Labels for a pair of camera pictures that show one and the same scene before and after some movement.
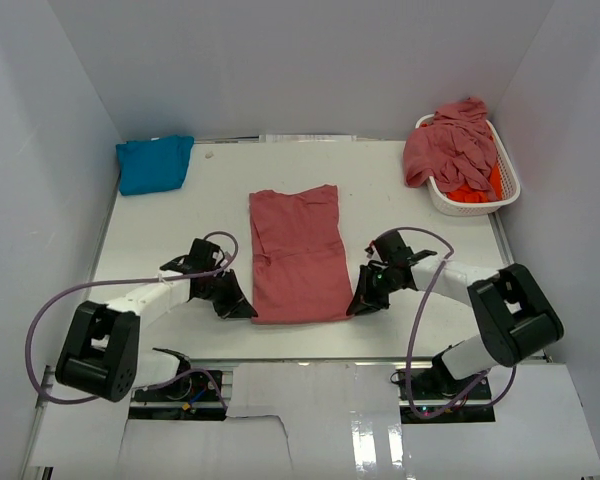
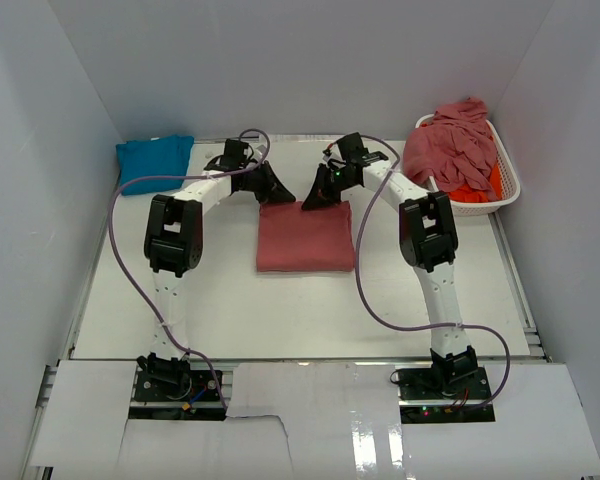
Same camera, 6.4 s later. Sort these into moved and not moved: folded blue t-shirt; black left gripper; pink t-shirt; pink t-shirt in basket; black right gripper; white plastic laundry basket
Moved: black right gripper; black left gripper; pink t-shirt
Not moved: folded blue t-shirt; pink t-shirt in basket; white plastic laundry basket
